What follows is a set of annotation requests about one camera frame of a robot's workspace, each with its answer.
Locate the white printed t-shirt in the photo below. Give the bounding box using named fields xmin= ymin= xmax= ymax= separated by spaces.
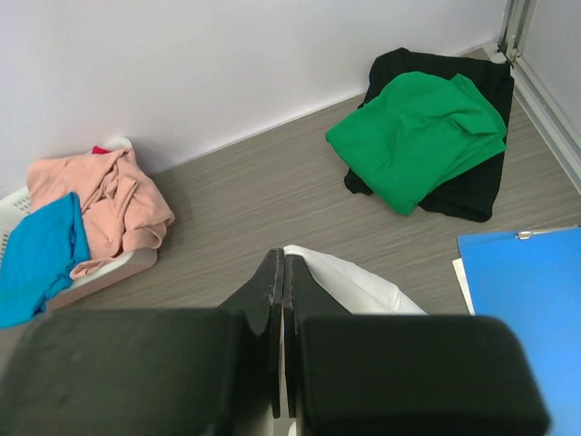
xmin=283 ymin=245 xmax=427 ymax=315

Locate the green t-shirt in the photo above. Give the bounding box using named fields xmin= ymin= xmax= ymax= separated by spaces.
xmin=326 ymin=72 xmax=507 ymax=215

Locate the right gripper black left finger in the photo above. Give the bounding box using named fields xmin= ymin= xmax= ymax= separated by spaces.
xmin=1 ymin=249 xmax=284 ymax=435

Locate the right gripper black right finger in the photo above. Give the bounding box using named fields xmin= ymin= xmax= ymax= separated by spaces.
xmin=283 ymin=255 xmax=550 ymax=435

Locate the right aluminium frame post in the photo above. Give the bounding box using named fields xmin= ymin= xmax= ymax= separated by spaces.
xmin=497 ymin=0 xmax=580 ymax=189

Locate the white plastic laundry basket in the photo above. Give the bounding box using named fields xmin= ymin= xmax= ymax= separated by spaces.
xmin=1 ymin=138 xmax=175 ymax=326

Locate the blue folder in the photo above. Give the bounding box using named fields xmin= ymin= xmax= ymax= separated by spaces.
xmin=451 ymin=225 xmax=581 ymax=391

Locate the blue t-shirt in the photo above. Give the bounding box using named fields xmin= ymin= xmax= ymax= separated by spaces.
xmin=1 ymin=193 xmax=90 ymax=328

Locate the pink t-shirt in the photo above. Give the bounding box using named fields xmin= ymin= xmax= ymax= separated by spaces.
xmin=26 ymin=147 xmax=175 ymax=280

